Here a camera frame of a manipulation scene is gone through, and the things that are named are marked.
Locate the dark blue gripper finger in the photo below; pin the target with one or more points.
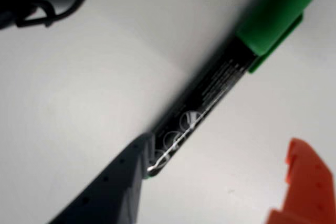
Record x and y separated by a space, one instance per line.
113 195

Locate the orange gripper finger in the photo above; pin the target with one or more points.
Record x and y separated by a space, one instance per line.
307 182

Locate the green marker with black barrel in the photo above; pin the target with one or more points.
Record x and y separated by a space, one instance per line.
215 85

